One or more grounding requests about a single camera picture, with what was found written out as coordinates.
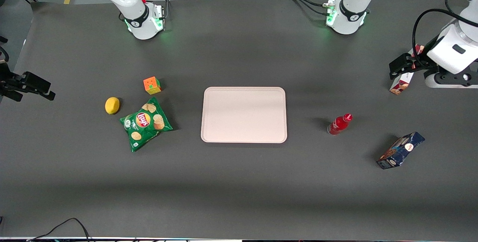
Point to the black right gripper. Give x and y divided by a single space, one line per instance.
8 81

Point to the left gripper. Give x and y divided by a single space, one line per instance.
421 62

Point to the red cookie box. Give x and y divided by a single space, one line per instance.
402 84

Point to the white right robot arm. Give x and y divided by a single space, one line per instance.
138 19

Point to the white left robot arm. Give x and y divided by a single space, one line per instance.
349 18

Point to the blue cookie box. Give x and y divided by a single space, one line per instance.
401 150

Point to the pale pink plastic tray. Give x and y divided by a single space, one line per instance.
244 115

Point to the red drink bottle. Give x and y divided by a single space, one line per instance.
338 125

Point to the yellow lemon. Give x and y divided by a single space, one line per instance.
112 105

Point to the green Lay's chips bag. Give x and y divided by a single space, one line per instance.
145 124

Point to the orange Rubik's cube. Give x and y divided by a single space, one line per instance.
151 85

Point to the dark grey table cover sheet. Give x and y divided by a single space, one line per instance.
239 189

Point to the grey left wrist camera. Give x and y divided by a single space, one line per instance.
453 79

